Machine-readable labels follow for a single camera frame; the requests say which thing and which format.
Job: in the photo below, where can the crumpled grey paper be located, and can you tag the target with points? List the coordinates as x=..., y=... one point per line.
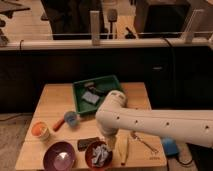
x=99, y=155

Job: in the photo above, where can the red bowl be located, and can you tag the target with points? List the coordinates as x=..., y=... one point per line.
x=88, y=157

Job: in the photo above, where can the grey post left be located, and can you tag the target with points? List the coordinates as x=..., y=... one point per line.
x=95, y=27

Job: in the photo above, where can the black eraser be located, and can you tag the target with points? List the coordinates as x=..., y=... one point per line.
x=82, y=144

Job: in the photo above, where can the blue object on floor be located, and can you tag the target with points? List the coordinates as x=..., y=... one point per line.
x=169, y=146

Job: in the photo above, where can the orange filled cup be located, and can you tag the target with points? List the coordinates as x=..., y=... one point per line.
x=40, y=131

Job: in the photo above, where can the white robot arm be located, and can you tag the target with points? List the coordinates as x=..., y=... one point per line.
x=189, y=126

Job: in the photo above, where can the green plastic tray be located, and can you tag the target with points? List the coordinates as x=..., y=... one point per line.
x=84, y=108

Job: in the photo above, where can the metal fork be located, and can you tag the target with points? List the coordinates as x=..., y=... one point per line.
x=134, y=136

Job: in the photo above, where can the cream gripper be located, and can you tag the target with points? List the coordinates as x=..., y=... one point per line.
x=111, y=141

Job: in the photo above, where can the purple bowl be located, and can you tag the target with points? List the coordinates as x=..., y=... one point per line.
x=59, y=157

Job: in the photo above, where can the grey post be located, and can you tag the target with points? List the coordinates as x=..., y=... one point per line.
x=193, y=23
x=95, y=27

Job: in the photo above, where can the grey post right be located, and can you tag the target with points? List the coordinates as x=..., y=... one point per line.
x=193, y=23

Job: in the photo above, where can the grey sponge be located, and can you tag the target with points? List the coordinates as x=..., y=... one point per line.
x=90, y=98

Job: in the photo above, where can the white horizontal rail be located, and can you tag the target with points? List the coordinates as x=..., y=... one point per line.
x=84, y=44

